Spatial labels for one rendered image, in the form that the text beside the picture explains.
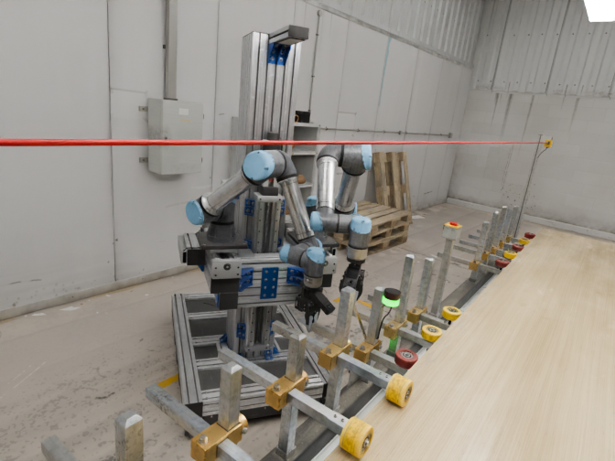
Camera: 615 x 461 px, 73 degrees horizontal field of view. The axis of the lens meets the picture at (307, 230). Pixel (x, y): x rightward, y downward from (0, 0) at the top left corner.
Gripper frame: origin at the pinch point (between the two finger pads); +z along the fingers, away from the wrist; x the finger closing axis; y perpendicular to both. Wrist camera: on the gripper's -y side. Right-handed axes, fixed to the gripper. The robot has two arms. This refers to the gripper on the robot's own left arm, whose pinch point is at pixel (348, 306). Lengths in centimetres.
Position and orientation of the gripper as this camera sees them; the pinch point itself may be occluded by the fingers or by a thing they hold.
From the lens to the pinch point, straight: 163.3
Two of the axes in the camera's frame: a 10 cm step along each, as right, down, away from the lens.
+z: -1.0, 9.5, 2.9
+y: 2.9, -2.5, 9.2
